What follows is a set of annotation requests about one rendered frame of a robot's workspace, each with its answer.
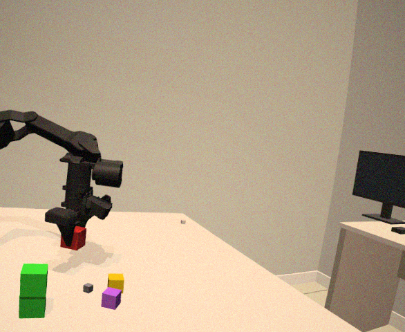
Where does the yellow block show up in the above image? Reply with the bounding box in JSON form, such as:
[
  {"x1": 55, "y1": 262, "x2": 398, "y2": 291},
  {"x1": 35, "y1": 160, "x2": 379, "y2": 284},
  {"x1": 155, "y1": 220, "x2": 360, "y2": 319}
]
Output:
[{"x1": 107, "y1": 273, "x2": 124, "y2": 293}]

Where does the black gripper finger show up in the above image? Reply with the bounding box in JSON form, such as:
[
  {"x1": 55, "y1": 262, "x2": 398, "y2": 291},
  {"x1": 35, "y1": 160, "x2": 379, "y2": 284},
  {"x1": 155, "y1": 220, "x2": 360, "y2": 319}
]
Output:
[
  {"x1": 76, "y1": 213, "x2": 94, "y2": 228},
  {"x1": 57, "y1": 221, "x2": 81, "y2": 246}
]

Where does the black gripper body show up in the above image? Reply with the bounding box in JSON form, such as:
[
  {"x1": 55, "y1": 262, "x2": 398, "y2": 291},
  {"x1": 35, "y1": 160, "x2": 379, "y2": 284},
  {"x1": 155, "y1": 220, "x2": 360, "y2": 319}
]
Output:
[{"x1": 44, "y1": 181, "x2": 93, "y2": 226}]

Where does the green block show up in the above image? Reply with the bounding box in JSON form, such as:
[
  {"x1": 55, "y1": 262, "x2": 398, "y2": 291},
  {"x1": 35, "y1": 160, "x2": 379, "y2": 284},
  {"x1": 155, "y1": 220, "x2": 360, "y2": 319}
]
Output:
[
  {"x1": 19, "y1": 264, "x2": 48, "y2": 297},
  {"x1": 19, "y1": 296, "x2": 46, "y2": 319}
]

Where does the red block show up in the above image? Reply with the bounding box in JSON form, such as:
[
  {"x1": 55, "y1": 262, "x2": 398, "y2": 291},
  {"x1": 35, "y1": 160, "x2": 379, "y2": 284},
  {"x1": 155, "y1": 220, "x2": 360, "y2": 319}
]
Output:
[{"x1": 60, "y1": 226, "x2": 87, "y2": 250}]

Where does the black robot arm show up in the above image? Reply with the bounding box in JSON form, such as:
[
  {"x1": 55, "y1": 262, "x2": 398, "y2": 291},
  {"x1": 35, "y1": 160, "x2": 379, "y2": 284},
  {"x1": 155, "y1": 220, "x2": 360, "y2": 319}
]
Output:
[{"x1": 0, "y1": 109, "x2": 123, "y2": 220}]

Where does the purple cube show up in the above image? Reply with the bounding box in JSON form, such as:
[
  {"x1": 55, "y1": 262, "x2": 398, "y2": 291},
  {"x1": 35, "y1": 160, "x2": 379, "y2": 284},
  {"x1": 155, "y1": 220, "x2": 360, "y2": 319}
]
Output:
[{"x1": 101, "y1": 287, "x2": 122, "y2": 310}]

